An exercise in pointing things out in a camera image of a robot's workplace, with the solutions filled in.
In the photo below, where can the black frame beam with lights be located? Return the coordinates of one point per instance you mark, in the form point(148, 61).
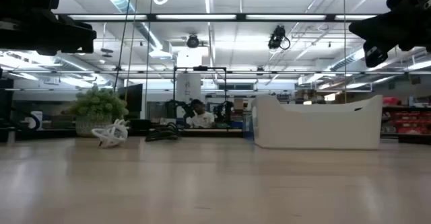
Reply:
point(151, 17)

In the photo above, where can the round black ceiling camera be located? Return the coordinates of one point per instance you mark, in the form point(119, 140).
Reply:
point(193, 41)

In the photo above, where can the white appliance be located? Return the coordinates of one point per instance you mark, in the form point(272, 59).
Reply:
point(36, 118)

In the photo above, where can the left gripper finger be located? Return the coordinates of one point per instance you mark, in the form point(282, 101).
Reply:
point(81, 45)
point(81, 30)

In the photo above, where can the green plant in white pot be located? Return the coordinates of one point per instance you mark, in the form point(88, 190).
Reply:
point(96, 106)

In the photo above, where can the thin black frame beam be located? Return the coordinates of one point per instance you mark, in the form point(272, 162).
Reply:
point(303, 72)

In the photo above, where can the white plastic bin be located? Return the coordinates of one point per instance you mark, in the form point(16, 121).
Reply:
point(320, 130)

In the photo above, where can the black monitor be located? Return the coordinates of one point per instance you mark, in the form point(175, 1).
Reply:
point(132, 98)

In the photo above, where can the red storage shelf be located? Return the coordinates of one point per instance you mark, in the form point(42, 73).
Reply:
point(409, 121)

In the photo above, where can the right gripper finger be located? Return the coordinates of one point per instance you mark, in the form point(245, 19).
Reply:
point(372, 24)
point(377, 35)

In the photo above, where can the background black robot arm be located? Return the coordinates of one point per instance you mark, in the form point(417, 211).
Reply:
point(225, 111)

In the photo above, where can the person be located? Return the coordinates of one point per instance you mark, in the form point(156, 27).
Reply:
point(202, 119)

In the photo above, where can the black table frame rail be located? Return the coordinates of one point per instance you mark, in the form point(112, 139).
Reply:
point(208, 133)

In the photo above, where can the black background station frame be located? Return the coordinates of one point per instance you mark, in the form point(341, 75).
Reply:
point(200, 68)

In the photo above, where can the black overhead camera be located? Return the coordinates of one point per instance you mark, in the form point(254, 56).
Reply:
point(277, 37)

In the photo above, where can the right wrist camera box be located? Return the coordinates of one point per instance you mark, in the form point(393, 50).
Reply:
point(373, 56)

